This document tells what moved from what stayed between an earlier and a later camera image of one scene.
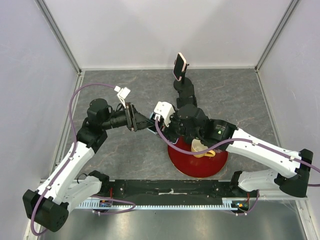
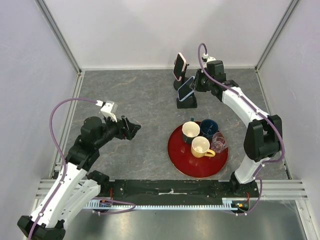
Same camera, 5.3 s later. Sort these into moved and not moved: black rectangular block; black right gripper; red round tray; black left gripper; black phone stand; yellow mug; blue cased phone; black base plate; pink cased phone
Moved: blue cased phone; black left gripper; black right gripper
Not moved: yellow mug; black rectangular block; pink cased phone; red round tray; black phone stand; black base plate
